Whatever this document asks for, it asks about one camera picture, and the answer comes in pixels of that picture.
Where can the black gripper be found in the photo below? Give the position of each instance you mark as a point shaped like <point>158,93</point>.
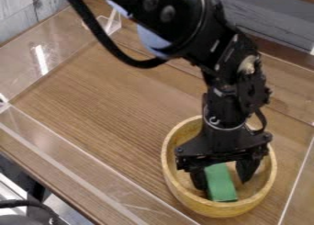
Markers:
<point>219,145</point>

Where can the green rectangular block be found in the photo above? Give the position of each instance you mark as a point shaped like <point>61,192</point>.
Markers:
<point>220,190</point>

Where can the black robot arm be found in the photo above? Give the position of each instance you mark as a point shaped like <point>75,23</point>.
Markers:
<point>190,29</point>

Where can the brown wooden bowl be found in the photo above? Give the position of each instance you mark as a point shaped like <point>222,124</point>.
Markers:
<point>251,192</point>

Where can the clear acrylic tray wall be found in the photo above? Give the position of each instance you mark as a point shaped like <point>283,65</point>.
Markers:
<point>104,196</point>

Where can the clear acrylic corner bracket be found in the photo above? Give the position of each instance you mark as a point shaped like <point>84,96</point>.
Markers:
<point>109,24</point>

